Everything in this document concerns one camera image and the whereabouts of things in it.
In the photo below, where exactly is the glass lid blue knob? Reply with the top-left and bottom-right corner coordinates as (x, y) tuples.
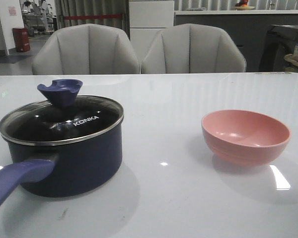
(0, 79), (124, 146)

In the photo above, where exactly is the pink bowl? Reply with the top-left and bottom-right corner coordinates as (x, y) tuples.
(201, 110), (291, 166)

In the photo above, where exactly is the dark blue saucepan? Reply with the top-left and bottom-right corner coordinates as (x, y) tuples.
(0, 95), (124, 216)

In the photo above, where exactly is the grey chair right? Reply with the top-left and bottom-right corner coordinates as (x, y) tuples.
(141, 23), (246, 74)

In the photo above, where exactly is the grey chair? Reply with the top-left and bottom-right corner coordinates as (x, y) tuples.
(32, 24), (140, 75)
(141, 23), (246, 74)

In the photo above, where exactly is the grey chair left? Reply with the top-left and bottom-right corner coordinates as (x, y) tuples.
(32, 24), (140, 75)

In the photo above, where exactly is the white drawer cabinet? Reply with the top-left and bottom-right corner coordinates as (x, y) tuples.
(129, 0), (174, 62)

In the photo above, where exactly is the red barrier belt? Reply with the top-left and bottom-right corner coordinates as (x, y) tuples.
(63, 13), (123, 20)

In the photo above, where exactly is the grey kitchen counter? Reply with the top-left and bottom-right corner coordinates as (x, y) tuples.
(175, 10), (298, 72)

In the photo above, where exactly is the fruit plate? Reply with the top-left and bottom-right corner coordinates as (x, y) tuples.
(232, 0), (255, 10)

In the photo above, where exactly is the red bin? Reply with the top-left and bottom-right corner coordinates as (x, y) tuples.
(12, 27), (30, 52)

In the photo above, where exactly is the dark appliance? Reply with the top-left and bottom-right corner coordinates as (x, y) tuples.
(259, 25), (298, 72)

